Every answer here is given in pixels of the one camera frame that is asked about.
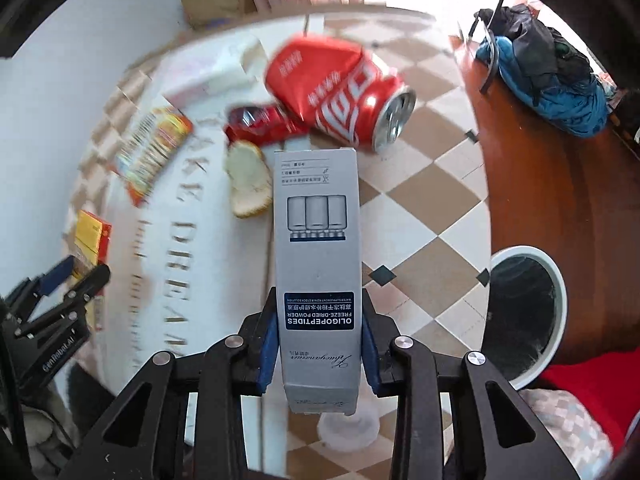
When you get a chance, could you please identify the yellow red snack packet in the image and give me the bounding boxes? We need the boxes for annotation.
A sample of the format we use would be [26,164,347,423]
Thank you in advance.
[72,210,112,280]

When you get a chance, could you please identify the grey white carton box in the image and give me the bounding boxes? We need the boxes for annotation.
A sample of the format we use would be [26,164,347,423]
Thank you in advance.
[273,148,362,415]

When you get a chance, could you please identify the white round trash bin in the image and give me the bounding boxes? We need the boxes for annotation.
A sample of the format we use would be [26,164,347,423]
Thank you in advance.
[480,245,568,390]

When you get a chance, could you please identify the checkered bed cover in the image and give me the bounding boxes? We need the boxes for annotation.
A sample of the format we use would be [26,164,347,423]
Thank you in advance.
[62,6,494,480]

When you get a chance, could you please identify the bread slice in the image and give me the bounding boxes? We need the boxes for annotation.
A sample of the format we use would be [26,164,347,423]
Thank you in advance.
[224,140,272,218]

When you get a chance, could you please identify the orange patterned snack packet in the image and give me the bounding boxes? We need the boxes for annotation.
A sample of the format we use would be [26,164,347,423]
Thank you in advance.
[113,106,193,207]

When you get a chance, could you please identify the red crumpled wrapper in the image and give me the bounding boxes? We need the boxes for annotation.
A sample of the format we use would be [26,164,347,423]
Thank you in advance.
[224,104,310,146]

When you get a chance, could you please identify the checkered pastel pillow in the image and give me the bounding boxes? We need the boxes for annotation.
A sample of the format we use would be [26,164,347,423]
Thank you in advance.
[520,389,614,479]

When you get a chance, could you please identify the red blanket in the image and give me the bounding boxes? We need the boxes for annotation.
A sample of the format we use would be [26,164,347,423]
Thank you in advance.
[540,348,640,455]

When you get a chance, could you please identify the crushed red cola can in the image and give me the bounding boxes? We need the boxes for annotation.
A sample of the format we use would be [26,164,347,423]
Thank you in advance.
[265,35,416,153]

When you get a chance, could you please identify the pink white tissue box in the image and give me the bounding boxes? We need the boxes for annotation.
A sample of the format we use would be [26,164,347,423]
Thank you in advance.
[160,36,268,108]

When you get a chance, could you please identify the brown paper bag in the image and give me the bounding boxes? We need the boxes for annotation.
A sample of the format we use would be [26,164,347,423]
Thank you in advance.
[180,0,257,29]

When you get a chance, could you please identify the blue dark clothes pile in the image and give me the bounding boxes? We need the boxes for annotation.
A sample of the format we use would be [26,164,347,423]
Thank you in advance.
[475,4,608,138]

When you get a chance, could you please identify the black clothes rack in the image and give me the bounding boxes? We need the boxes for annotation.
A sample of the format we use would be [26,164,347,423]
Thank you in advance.
[480,0,504,96]

